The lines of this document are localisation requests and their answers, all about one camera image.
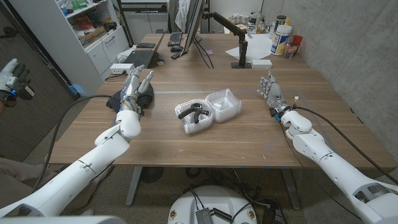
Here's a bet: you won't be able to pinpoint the black monitor cable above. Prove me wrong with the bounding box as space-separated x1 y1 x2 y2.
192 36 215 70

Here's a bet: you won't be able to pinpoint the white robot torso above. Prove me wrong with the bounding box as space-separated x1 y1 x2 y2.
167 185 258 224

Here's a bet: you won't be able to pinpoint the hanging white cloth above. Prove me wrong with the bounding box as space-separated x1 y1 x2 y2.
174 0 191 34

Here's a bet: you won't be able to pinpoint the black laptop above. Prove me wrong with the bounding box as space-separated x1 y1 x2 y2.
123 34 165 70

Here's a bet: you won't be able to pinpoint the black lidded bottle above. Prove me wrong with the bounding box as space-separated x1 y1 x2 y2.
273 15 287 35

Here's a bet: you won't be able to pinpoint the white wipes canister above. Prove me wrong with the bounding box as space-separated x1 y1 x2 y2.
270 24 293 57

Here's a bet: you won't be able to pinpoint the black door handle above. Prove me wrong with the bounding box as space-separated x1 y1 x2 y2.
0 26 18 40

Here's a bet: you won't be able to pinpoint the white paper sheet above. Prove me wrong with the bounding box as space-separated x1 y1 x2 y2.
224 33 274 62

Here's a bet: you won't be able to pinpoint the black power strip cord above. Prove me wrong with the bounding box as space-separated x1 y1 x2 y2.
104 70 127 82

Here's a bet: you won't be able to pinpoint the black keyboard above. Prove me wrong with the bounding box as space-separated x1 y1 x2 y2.
167 31 183 47

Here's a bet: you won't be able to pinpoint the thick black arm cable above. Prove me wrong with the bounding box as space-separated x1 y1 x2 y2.
294 105 398 186
30 94 122 194

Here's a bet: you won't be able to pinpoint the dark navy shorts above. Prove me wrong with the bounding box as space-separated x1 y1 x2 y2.
106 81 155 110

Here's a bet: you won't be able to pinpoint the white power strip box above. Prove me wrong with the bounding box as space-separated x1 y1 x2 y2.
109 63 136 75

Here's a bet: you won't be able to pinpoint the grey table leg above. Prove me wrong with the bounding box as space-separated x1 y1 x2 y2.
280 167 302 211
125 166 143 207

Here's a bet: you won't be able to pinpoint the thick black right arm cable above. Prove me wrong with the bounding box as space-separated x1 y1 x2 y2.
294 105 398 186

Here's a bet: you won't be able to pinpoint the clear plastic cup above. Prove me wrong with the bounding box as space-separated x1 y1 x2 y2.
283 37 299 59

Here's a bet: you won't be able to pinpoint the clear plastic clamshell container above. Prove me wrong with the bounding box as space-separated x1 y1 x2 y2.
174 88 243 135

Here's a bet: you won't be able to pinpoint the cardboard box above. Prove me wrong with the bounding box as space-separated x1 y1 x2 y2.
79 26 107 47

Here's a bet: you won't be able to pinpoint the small white flat box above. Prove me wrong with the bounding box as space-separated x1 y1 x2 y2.
251 58 273 70

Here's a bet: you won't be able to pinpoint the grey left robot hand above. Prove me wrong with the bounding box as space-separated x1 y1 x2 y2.
119 64 155 113

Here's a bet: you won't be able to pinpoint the white gloved person hand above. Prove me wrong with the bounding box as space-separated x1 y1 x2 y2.
0 58 19 93

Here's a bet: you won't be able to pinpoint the white shelf cabinet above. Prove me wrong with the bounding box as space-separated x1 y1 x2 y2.
9 0 131 97

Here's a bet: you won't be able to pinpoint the computer monitor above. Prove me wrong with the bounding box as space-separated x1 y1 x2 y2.
182 0 206 57

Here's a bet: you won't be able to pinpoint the black clamp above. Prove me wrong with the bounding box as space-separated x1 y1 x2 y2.
178 103 210 124

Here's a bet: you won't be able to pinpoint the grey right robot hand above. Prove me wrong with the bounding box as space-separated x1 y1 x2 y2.
256 70 293 118

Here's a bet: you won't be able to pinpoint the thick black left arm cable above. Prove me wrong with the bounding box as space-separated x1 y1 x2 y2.
30 94 122 194

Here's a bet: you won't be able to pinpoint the white plastic bag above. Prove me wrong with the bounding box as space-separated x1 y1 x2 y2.
116 45 137 63

